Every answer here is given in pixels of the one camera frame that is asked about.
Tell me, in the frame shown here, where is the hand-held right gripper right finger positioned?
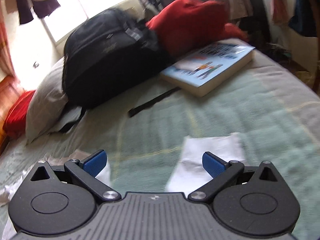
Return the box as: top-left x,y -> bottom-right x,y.
187,152 -> 279,202

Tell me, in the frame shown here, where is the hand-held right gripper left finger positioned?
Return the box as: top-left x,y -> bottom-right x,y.
30,149 -> 122,202

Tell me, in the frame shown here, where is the white printed t-shirt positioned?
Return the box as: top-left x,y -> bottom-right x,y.
0,132 -> 247,207

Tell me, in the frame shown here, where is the clothes rack with clothes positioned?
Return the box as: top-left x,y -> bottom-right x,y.
125,0 -> 271,32

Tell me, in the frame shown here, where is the green checked bed blanket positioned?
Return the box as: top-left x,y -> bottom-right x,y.
0,39 -> 320,240

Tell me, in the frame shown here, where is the grey pillow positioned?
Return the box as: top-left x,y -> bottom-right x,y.
25,57 -> 70,145

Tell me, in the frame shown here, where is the red folded quilt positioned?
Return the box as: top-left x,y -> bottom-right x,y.
2,90 -> 37,138

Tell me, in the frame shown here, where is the blue cover book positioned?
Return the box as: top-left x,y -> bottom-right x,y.
159,39 -> 256,98

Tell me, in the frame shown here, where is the wooden bed headboard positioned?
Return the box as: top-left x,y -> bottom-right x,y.
0,74 -> 21,155

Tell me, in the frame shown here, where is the black backpack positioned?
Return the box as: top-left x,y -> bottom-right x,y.
57,8 -> 176,133

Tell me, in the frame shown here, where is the red blanket heap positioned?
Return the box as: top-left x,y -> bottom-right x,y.
146,0 -> 250,58

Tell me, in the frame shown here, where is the window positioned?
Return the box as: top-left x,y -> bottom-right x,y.
30,0 -> 140,44

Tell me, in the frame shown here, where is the orange curtain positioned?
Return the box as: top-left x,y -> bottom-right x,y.
0,4 -> 17,80
271,0 -> 289,26

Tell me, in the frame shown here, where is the dark hanging laundry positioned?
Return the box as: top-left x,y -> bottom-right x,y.
11,0 -> 95,26

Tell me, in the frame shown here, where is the dark blue jacket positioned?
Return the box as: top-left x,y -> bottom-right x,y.
288,0 -> 320,38

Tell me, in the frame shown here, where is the black strap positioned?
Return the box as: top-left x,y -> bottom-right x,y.
128,87 -> 181,117

